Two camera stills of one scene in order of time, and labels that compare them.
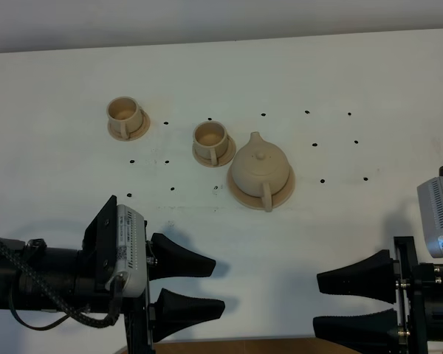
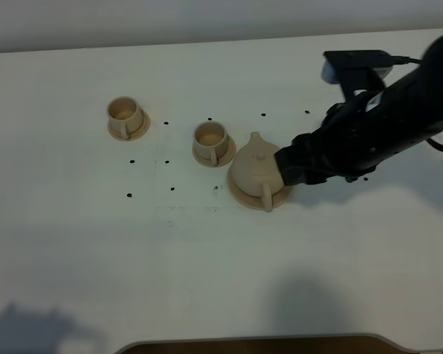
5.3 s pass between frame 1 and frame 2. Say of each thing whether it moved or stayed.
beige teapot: stayed
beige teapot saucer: stayed
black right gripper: moved
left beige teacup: stayed
